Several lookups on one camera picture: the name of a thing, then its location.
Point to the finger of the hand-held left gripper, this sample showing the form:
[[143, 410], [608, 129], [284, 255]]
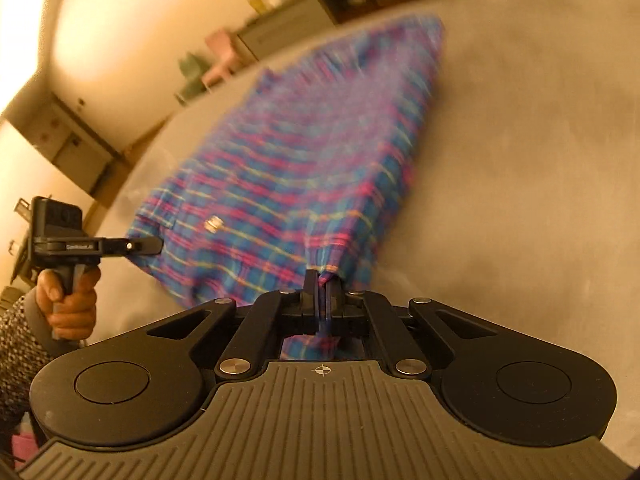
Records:
[[132, 246]]

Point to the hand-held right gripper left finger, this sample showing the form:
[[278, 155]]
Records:
[[310, 305]]

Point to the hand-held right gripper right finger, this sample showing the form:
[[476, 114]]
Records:
[[334, 310]]

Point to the blue pink plaid shirt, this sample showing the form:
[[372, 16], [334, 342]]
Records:
[[300, 160]]

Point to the person's left hand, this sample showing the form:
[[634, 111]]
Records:
[[77, 310]]

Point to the beige wardrobe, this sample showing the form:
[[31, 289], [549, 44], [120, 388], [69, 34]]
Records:
[[60, 140]]

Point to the green chair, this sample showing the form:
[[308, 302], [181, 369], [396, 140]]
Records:
[[192, 77]]

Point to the pink chair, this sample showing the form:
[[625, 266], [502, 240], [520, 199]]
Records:
[[222, 57]]

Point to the pink cloth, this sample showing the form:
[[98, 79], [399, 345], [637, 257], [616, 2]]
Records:
[[22, 446]]

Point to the long grey TV cabinet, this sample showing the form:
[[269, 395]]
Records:
[[285, 25]]

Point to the yellow glass jar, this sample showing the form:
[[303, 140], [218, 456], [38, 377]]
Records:
[[257, 4]]

